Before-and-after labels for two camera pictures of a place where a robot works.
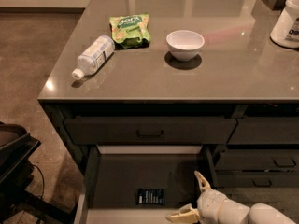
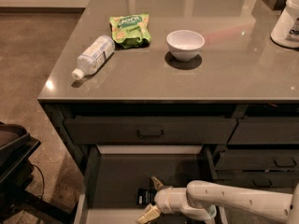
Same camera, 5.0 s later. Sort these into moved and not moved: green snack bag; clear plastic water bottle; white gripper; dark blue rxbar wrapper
Moved: white gripper
Not moved: green snack bag; clear plastic water bottle; dark blue rxbar wrapper
